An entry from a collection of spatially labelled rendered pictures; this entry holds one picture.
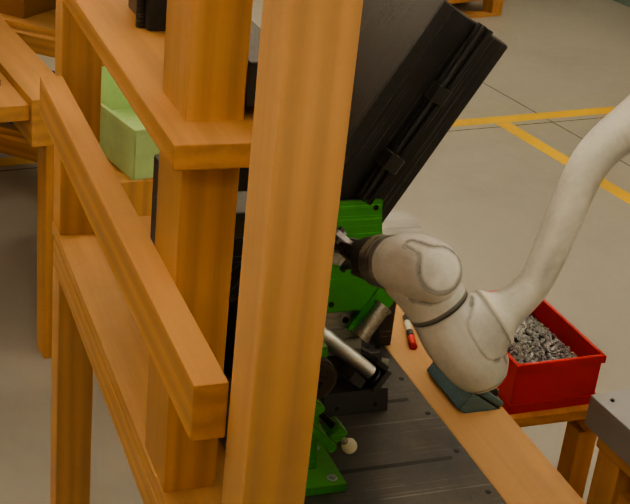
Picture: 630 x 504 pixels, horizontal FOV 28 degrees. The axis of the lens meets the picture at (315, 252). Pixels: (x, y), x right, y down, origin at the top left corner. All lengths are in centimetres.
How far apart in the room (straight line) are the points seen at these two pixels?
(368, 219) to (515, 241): 313
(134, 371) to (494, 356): 79
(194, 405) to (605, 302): 348
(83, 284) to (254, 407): 122
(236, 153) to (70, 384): 153
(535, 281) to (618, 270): 334
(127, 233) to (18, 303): 248
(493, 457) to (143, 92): 91
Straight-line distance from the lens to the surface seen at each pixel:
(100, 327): 262
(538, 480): 228
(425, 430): 235
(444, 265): 188
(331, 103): 146
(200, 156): 176
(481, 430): 238
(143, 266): 199
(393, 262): 192
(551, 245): 200
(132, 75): 202
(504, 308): 199
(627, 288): 520
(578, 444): 276
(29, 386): 408
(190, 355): 175
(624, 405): 252
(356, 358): 232
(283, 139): 145
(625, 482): 257
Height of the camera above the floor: 217
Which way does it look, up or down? 25 degrees down
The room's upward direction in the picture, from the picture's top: 6 degrees clockwise
